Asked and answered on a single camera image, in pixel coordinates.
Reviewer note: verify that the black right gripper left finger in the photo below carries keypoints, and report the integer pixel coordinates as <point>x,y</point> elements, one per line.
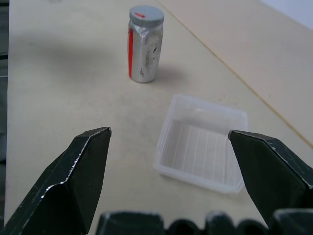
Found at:
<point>71,181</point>

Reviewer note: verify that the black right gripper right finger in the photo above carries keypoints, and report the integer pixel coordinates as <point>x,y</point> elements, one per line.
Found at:
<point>271,176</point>

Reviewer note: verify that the clear plastic tray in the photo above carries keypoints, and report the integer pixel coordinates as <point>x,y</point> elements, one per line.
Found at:
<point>200,147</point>

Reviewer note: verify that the silver bottle with grey cap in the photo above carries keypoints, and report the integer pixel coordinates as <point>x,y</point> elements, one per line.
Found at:
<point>144,52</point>

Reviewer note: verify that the grey plastic jar lid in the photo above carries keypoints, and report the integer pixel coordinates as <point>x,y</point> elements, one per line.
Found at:
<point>146,15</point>

